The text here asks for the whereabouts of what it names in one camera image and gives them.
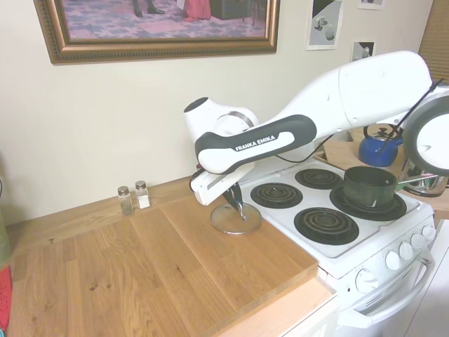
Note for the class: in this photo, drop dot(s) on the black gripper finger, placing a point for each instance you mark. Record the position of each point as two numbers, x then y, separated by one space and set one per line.
242 209
231 200

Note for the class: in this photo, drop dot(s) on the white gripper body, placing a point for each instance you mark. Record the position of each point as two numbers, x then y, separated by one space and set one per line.
214 186

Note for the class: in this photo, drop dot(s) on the glass pot lid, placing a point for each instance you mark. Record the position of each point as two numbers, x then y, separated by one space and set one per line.
224 223

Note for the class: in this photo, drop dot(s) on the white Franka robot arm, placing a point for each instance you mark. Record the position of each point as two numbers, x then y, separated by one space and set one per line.
368 87

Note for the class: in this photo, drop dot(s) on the dark green cooking pot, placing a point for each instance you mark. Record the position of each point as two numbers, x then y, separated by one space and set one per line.
365 187

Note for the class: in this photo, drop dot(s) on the black electric coil burner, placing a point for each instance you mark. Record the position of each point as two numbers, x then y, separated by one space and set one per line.
277 194
396 210
326 224
318 178

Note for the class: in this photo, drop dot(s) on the glass salt shaker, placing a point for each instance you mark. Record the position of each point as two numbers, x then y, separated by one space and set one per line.
142 198

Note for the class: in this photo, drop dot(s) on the glass pepper shaker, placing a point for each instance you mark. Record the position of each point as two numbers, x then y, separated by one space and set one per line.
125 205

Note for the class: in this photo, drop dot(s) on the light wooden board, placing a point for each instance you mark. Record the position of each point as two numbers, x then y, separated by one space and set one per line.
342 152

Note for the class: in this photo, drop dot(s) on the white electric stove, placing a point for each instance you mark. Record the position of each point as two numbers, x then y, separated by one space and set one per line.
372 245

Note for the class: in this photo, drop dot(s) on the white stove knob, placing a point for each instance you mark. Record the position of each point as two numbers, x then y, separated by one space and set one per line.
366 280
393 260
428 232
418 241
406 250

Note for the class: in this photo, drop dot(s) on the blue enamel kettle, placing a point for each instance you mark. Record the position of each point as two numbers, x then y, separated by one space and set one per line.
377 151

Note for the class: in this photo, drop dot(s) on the gold framed painting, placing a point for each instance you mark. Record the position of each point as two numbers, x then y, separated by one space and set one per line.
158 42

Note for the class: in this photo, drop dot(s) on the stainless steel electric kettle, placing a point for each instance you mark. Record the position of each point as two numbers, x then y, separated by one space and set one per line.
431 184

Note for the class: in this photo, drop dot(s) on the large grey still-life print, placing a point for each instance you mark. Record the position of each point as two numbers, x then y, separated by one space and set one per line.
324 24

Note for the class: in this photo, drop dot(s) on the small grey still-life print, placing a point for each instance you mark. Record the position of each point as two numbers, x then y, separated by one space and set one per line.
372 3
363 52

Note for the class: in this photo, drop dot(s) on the red cloth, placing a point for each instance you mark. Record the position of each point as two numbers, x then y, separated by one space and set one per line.
4 295

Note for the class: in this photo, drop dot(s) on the brown window blind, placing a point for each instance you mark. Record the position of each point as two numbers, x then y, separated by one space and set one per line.
436 31

